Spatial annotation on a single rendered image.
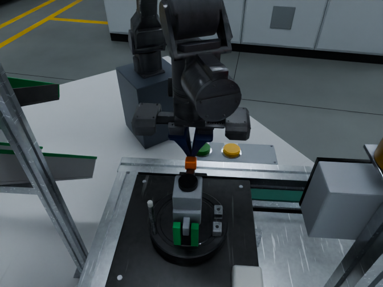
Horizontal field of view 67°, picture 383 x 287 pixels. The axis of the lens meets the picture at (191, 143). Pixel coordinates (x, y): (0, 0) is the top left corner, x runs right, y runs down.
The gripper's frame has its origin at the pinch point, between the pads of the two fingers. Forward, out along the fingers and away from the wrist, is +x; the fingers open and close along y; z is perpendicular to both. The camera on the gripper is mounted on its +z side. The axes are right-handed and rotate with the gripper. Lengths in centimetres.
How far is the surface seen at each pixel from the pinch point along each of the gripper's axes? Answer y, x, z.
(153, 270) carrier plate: 4.9, 12.1, -17.4
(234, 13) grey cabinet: -24, 69, 288
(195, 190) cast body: -1.3, 0.7, -9.9
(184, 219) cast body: 0.1, 4.7, -12.5
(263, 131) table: -20.1, 23.7, 34.0
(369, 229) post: -17.6, -11.0, -22.6
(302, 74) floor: -96, 111, 240
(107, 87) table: 36, 24, 56
